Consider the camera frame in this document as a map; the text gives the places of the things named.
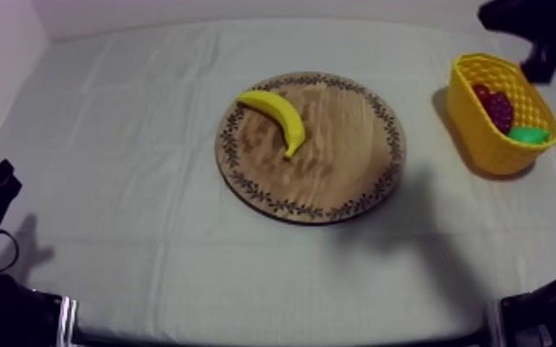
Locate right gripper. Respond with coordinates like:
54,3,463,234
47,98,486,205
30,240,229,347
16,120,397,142
519,39,556,85

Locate yellow plastic basket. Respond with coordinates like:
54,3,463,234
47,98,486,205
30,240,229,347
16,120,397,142
445,53,556,176

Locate round wooden board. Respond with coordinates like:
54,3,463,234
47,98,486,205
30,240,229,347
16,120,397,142
214,71,407,226

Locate yellow toy banana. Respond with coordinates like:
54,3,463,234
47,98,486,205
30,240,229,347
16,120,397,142
235,90,307,161

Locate purple toy grapes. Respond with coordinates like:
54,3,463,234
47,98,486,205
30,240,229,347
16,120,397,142
483,91,515,136

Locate small red fruit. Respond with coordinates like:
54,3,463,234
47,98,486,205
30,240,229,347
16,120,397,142
471,83,492,106

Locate green toy pear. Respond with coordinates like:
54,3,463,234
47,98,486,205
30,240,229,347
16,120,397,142
506,126,552,146

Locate silver metal bar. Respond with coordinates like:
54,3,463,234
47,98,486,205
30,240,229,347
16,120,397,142
56,294,79,347

